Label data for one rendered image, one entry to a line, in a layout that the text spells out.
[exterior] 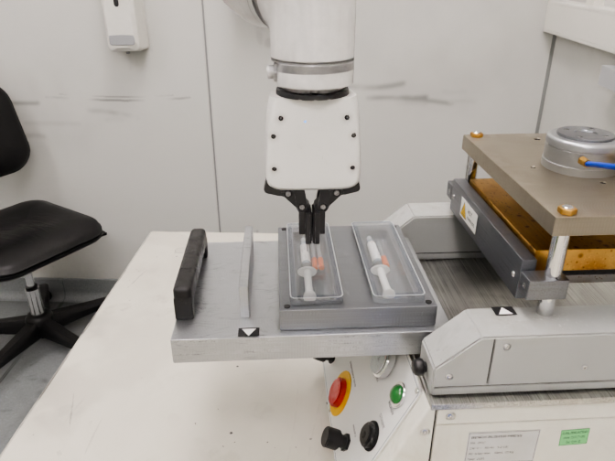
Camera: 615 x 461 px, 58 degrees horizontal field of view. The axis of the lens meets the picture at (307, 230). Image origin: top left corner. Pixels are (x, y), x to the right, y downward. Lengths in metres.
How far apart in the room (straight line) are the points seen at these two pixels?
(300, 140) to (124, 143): 1.70
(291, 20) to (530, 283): 0.33
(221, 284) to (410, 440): 0.28
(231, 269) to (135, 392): 0.27
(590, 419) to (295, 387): 0.40
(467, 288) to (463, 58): 1.40
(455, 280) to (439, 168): 1.41
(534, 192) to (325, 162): 0.21
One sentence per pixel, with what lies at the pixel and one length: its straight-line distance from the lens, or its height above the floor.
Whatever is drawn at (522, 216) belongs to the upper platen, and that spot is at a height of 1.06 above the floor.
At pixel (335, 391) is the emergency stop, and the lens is 0.78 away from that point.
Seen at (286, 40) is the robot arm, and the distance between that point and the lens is 0.55.
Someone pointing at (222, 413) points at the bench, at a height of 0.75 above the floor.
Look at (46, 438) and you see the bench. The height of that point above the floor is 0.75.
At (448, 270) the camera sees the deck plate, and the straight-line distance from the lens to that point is 0.80.
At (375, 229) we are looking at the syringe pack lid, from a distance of 0.72.
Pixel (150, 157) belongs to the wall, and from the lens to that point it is 2.22.
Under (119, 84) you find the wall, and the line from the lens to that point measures 2.18.
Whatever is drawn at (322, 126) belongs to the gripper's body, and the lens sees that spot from 0.57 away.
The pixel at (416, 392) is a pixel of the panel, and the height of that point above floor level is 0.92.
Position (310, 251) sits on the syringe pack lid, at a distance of 0.66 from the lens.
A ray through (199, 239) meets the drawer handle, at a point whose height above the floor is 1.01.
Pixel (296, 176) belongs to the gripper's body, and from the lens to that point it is 0.58.
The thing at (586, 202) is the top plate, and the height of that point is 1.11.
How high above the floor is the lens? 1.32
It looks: 26 degrees down
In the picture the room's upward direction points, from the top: straight up
